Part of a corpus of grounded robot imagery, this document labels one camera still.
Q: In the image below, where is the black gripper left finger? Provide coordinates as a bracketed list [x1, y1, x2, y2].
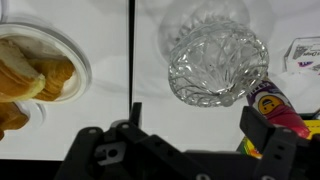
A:
[54, 102, 209, 180]

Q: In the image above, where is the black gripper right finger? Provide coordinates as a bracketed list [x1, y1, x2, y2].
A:
[239, 105, 320, 180]

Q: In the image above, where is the clear glass bowl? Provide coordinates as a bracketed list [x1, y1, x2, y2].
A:
[167, 19, 270, 108]

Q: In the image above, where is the purple chips can red lid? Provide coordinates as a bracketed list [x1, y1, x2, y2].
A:
[245, 77, 312, 140]

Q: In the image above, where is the white Cafe Delight sachet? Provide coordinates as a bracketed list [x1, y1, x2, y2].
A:
[283, 36, 320, 63]

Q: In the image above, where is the cut glass container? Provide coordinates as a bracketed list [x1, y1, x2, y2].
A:
[157, 0, 252, 64]

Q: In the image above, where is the yellow green crayon box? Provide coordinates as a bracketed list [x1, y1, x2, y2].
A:
[237, 119, 320, 160]

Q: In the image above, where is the white plate with bread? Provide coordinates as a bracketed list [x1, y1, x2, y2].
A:
[0, 21, 93, 105]

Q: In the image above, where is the golden croissant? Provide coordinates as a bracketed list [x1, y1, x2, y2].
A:
[28, 57, 77, 102]

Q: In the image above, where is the white plate with pastry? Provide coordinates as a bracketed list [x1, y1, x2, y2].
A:
[0, 100, 47, 142]

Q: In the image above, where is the brown glazed pastry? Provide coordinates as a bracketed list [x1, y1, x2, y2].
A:
[0, 102, 31, 141]

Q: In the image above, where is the pale bread slice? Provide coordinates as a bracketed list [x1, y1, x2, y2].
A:
[0, 39, 47, 103]

